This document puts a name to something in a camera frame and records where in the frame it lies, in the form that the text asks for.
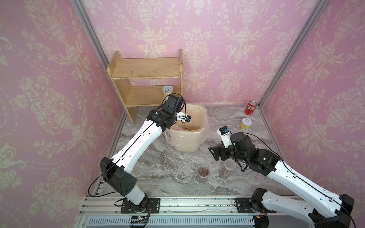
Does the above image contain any small circuit board with wires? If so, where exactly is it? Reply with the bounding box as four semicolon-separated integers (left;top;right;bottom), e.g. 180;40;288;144
130;215;150;228

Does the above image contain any red cola can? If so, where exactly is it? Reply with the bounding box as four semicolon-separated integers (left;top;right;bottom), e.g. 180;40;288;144
244;101;257;116

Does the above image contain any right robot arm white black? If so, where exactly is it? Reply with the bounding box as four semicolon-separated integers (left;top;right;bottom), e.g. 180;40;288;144
208;126;355;228

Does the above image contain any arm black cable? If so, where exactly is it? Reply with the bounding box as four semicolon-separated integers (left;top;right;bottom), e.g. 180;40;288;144
245;132;357;228
87;93;186;198

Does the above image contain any wooden two-tier shelf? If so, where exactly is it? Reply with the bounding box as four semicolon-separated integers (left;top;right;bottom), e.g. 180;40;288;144
107;49;183;124

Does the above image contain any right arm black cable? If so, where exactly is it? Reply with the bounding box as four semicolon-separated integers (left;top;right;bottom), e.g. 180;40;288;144
245;132;357;228

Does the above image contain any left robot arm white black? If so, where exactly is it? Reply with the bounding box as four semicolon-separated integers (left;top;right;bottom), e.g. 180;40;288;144
100;93;190;211

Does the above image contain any middle clear jar flower tea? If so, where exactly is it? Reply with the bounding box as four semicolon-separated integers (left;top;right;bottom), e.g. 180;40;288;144
197;167;210;183

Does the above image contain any aluminium mounting rail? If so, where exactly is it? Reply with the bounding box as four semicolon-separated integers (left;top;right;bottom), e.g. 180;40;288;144
74;196;311;228

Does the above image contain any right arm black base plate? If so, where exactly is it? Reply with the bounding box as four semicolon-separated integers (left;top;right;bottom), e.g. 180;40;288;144
234;197;276;214

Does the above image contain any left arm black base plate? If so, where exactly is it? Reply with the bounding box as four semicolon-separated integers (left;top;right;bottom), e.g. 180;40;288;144
120;198;161;214

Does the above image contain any cream trash bin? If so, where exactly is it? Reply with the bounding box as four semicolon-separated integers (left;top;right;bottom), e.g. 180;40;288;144
168;104;208;153

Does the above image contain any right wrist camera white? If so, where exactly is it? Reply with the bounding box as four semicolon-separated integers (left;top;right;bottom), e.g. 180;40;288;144
217;126;232;148

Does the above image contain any yellow white can on table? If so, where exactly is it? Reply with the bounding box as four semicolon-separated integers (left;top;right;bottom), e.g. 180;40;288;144
240;117;253;130

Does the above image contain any clear jar flower tea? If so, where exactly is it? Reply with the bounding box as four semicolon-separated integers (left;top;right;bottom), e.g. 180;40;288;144
197;167;210;183
219;158;236;180

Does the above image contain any yellow white can on shelf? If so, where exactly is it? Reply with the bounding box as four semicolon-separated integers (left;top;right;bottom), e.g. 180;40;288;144
162;85;174;98

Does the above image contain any right clear jar flower tea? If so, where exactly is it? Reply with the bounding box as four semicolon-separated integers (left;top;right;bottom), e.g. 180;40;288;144
219;158;236;180

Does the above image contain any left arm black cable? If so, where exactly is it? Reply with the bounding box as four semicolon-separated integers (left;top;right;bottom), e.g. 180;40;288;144
87;93;186;198

